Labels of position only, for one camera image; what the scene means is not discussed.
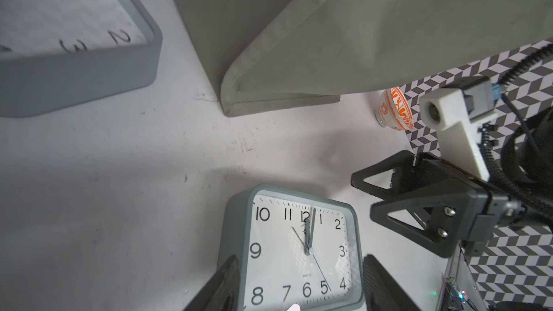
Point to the orange patterned bowl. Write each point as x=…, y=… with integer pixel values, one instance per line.
x=393, y=111

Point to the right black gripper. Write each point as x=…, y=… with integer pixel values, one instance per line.
x=448, y=208

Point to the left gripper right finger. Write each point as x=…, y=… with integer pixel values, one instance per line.
x=381, y=291

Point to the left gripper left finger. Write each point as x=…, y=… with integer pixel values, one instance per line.
x=221, y=292

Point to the grey square analog clock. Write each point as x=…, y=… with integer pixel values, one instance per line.
x=61, y=53

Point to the green rectangular analog clock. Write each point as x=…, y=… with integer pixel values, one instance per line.
x=293, y=248

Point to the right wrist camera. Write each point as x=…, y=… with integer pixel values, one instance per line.
x=456, y=112

